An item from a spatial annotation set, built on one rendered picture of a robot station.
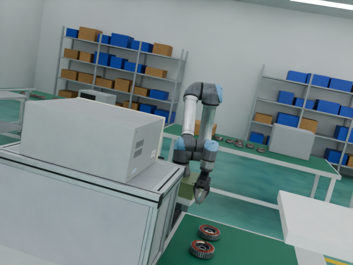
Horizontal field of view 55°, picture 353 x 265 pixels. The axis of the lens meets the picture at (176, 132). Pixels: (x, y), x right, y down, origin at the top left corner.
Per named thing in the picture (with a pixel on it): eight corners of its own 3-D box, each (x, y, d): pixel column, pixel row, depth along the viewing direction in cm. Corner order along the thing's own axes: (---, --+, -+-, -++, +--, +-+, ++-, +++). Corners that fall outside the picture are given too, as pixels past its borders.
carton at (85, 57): (86, 61, 866) (87, 52, 862) (96, 63, 861) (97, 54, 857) (79, 60, 828) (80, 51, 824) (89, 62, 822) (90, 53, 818)
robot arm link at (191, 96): (184, 75, 215) (177, 144, 191) (201, 78, 215) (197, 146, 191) (182, 87, 225) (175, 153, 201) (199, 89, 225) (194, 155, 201)
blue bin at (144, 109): (144, 114, 851) (146, 103, 845) (154, 117, 844) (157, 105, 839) (138, 116, 810) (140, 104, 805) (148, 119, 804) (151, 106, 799)
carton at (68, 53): (71, 58, 874) (72, 49, 870) (84, 60, 868) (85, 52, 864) (63, 57, 835) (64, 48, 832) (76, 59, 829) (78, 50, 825)
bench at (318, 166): (164, 170, 526) (173, 123, 513) (311, 209, 484) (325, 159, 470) (145, 186, 439) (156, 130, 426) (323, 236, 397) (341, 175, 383)
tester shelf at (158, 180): (54, 141, 171) (55, 132, 170) (184, 175, 158) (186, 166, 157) (-13, 159, 129) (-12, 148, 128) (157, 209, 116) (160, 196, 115)
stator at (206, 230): (198, 228, 180) (199, 222, 180) (218, 233, 180) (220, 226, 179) (196, 238, 169) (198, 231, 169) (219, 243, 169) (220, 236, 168)
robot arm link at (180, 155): (172, 156, 239) (174, 137, 236) (191, 158, 240) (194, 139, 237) (172, 161, 228) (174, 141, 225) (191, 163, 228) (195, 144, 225)
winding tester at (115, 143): (72, 138, 166) (78, 97, 162) (157, 160, 157) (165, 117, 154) (18, 154, 128) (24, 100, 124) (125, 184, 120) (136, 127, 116)
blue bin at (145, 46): (137, 50, 833) (138, 42, 829) (153, 53, 824) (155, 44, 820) (130, 49, 793) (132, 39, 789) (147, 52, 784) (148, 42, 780)
